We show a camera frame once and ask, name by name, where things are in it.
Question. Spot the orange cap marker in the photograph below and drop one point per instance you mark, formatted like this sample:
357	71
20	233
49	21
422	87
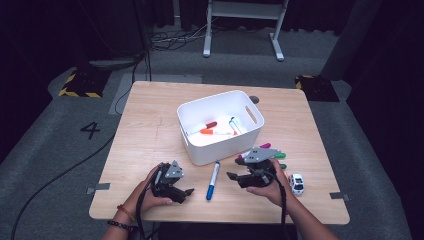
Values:
208	131

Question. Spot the cluster of coloured pens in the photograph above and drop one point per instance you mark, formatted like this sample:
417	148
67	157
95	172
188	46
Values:
280	155

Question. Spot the dark grey column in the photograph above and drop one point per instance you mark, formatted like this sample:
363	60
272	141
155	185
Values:
350	40

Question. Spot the person's right hand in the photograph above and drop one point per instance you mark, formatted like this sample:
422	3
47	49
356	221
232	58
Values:
271	193

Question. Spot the white toy car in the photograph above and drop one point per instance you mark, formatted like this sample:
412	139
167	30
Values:
296	184

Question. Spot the white plastic storage bin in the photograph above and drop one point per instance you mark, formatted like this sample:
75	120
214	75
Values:
216	150

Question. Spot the white metal desk frame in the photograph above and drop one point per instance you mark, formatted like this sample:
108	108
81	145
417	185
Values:
245	10

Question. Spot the grey tape strip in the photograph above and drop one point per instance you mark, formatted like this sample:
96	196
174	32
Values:
100	187
340	196

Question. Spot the grey flat stand base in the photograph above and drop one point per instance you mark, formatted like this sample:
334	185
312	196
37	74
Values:
113	63

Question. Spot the person's left hand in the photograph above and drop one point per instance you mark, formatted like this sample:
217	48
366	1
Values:
153	201

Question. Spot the black yellow striped base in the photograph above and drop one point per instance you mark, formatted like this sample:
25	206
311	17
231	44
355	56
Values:
83	85
316	88

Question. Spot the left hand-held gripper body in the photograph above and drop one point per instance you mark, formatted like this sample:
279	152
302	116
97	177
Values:
161	183

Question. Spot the dark red cap marker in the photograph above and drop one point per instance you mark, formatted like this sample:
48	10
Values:
211	125

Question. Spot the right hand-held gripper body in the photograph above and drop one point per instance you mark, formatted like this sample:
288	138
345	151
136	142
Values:
258	180

